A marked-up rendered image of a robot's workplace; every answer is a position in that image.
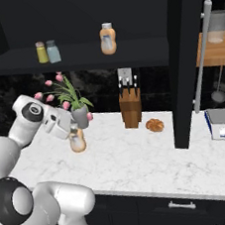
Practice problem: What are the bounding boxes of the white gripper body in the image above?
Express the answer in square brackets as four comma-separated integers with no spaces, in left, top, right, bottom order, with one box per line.
[51,104,76,142]

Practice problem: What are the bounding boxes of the orange condiment bottle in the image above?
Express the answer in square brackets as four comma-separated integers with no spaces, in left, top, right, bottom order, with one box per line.
[67,121,88,155]
[98,22,119,56]

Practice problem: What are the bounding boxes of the pale blue shaker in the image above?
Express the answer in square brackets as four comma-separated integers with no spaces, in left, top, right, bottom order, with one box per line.
[45,39,62,64]

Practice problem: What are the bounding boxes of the yellow shaker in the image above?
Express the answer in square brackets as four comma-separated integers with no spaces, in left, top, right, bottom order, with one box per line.
[34,40,51,64]

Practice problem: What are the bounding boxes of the black cabinet door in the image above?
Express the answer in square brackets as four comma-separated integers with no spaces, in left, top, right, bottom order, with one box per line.
[156,0,225,151]

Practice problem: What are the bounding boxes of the pink flowers in grey pot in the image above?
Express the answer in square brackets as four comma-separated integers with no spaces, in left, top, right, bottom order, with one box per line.
[30,66,97,136]

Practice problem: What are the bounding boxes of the wooden knife block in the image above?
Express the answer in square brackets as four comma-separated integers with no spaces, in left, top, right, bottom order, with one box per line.
[117,86,145,130]

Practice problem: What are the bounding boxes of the brown bread roll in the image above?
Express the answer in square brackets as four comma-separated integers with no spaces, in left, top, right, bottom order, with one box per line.
[145,116,166,134]

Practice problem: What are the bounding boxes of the black drawer front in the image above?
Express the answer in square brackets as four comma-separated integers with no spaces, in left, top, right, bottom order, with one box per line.
[136,185,225,225]

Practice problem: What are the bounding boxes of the grey hanging ladle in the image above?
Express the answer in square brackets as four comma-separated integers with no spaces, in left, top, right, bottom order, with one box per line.
[207,64,225,104]

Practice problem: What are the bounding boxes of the grey kitchen scale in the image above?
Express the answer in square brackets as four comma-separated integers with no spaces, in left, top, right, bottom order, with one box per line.
[203,107,225,145]

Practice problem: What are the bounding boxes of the grey jar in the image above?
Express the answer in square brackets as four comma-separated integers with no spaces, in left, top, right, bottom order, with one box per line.
[204,8,225,45]

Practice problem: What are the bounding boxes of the black handled knife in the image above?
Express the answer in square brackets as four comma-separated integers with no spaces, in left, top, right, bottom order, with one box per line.
[124,76,132,96]
[132,74,141,98]
[117,75,125,99]

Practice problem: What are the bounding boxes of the grey wall outlet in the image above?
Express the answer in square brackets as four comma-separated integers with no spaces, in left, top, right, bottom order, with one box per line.
[116,66,134,84]

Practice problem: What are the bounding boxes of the black wall cabinet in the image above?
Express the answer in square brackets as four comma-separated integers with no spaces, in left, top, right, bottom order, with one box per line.
[0,0,182,87]

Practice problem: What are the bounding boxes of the silver drawer handle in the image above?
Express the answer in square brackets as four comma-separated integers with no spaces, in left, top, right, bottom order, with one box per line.
[168,197,197,213]

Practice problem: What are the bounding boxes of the long grey door handle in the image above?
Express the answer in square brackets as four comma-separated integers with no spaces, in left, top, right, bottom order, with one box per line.
[179,0,225,115]

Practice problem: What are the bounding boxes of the wooden wall shelf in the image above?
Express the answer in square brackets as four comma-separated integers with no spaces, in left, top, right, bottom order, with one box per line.
[191,29,225,71]

